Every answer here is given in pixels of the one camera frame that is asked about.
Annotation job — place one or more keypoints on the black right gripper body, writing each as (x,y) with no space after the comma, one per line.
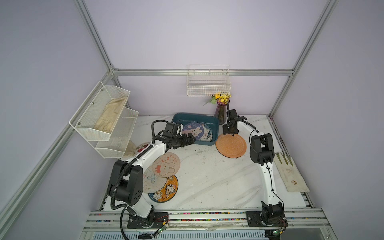
(225,130)

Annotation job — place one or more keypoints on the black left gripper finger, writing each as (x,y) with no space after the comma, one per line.
(190,141)
(190,135)

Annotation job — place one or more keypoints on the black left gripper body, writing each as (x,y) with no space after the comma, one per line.
(177,140)

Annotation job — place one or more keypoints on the purple planet round coaster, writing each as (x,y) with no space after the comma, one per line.
(196,129)

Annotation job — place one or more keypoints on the white butterfly round coaster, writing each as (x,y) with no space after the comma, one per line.
(207,135)

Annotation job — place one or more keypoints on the orange round coaster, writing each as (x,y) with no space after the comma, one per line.
(231,146)

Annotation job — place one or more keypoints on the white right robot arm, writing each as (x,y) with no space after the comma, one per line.
(262,153)

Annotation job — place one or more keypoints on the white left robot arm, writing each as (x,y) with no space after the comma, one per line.
(126,181)

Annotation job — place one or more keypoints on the teal storage box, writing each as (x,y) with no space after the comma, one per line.
(184,118)

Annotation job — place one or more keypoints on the glass vase with flowers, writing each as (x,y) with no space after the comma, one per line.
(222,101)

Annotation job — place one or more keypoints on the red rose round coaster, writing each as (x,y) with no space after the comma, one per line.
(140,148)

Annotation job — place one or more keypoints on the beige cloth on table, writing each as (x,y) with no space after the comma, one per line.
(130,150)

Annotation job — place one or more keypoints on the white butterfly pale coaster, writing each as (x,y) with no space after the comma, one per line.
(151,182)

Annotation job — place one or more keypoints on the yellow cat round coaster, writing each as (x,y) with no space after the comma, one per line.
(167,192)

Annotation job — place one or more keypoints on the beige cloth in shelf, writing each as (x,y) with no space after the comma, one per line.
(110,115)

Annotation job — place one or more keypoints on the white two-tier mesh shelf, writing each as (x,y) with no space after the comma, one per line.
(107,145)

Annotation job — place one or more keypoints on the white wire wall basket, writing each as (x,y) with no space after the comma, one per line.
(208,80)

